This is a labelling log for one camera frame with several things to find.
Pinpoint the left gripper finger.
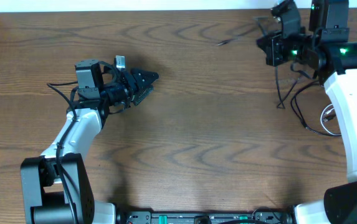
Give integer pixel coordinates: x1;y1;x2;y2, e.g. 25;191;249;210
132;85;154;106
131;68;159;90

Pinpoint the black USB cable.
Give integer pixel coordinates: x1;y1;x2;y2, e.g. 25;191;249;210
217;17;343;138

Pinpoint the white USB cable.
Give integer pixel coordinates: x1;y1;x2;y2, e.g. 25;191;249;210
320;104;343;137

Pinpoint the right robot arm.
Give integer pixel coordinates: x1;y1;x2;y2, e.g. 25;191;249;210
257;1;357;223

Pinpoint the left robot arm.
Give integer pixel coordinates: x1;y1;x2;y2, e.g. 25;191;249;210
20;55;159;223

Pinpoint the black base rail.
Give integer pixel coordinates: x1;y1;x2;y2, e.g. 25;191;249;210
115;208;295;224

